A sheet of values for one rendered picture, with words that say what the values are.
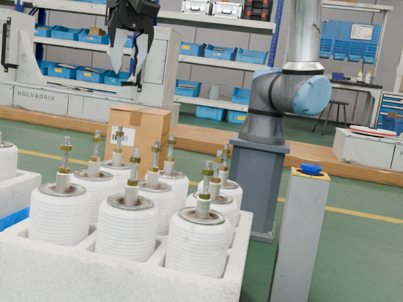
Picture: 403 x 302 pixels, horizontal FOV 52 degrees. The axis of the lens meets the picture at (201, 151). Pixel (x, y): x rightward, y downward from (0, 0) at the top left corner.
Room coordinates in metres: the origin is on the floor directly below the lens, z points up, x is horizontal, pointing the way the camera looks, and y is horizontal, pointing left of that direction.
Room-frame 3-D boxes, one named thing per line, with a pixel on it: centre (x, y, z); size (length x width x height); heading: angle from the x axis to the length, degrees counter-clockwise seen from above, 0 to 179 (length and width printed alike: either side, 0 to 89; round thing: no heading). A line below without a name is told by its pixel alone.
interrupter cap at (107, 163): (0.89, 0.18, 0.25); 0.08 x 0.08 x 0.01
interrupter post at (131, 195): (0.63, 0.10, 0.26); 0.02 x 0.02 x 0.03
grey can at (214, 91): (5.63, -0.07, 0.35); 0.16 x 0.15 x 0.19; 79
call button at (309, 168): (0.78, -0.21, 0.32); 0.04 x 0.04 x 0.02
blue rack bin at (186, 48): (5.78, 0.35, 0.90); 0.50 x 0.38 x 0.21; 170
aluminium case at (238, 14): (5.66, -0.10, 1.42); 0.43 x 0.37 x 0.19; 172
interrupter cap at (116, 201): (0.63, 0.10, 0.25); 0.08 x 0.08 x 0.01
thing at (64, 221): (0.65, 0.22, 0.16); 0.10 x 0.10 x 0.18
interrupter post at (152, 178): (0.75, 0.08, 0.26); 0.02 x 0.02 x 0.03
